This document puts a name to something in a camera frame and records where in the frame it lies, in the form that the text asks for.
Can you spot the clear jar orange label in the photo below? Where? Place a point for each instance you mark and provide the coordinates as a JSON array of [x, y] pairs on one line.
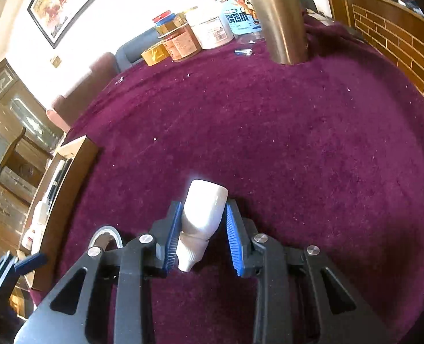
[[181, 44]]

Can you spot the white nozzle bottle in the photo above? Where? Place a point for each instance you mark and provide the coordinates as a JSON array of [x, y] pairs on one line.
[[205, 208]]

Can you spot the brown upholstered chair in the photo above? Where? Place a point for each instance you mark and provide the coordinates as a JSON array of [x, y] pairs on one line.
[[90, 79]]

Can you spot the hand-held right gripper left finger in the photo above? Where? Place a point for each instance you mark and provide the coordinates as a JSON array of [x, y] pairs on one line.
[[172, 240]]

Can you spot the gold label jar red lid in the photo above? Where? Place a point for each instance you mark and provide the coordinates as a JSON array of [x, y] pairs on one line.
[[169, 23]]

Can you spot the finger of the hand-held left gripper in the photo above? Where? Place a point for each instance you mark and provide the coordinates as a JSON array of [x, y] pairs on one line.
[[31, 262]]

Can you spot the small metal clip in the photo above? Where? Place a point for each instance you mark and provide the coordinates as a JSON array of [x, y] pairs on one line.
[[119, 80]]

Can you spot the black tape roll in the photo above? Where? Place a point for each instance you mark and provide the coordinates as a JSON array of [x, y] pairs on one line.
[[120, 240]]

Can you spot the yellow tape roll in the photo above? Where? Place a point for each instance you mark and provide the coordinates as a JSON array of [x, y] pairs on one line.
[[154, 55]]

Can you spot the wooden tray box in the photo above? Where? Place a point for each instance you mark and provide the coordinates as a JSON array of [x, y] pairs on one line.
[[75, 186]]

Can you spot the wooden counter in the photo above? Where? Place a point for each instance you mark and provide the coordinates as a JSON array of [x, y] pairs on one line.
[[395, 43]]

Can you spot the framed wall picture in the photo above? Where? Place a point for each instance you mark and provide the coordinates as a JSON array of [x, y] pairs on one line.
[[61, 3]]

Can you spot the dark wooden cabinet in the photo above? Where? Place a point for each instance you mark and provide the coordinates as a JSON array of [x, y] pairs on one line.
[[4, 114]]

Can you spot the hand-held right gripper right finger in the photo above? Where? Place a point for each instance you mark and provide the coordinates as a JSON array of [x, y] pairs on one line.
[[233, 240]]

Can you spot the dark wooden chair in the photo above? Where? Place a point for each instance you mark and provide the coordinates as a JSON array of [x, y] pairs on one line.
[[7, 157]]

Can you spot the clear plastic jar blue label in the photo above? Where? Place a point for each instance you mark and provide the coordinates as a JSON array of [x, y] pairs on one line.
[[237, 18]]

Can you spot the white plastic jar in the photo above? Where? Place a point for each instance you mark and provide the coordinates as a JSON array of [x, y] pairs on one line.
[[212, 30]]

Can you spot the dark grey sofa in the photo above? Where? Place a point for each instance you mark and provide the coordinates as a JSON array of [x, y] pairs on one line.
[[133, 50]]

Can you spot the gold wall switch plate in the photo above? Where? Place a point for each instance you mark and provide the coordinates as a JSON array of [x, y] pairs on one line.
[[56, 61]]

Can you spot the purple tablecloth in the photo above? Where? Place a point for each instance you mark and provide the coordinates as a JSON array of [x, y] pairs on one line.
[[269, 132]]

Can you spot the stainless steel thermos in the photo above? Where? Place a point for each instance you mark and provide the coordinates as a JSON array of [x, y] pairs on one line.
[[273, 18]]

